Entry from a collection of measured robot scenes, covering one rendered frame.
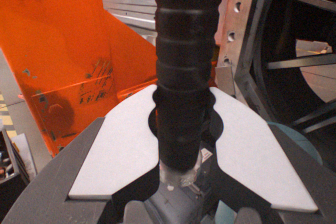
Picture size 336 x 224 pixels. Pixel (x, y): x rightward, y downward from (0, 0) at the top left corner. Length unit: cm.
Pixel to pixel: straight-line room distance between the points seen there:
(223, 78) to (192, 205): 36
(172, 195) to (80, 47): 44
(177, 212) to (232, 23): 45
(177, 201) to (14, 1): 53
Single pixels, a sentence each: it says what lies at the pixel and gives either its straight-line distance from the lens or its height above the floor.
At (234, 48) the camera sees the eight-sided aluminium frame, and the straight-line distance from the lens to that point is 33.
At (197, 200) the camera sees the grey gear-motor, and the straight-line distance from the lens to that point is 56.
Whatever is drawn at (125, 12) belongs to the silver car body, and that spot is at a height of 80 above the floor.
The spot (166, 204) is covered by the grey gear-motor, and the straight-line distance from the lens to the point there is 54.
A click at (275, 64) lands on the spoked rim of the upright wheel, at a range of 42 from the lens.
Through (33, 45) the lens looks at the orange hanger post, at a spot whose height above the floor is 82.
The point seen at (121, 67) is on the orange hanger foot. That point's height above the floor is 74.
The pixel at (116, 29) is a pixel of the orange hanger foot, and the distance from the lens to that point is 40.
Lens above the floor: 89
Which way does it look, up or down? 30 degrees down
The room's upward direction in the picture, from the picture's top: 1 degrees clockwise
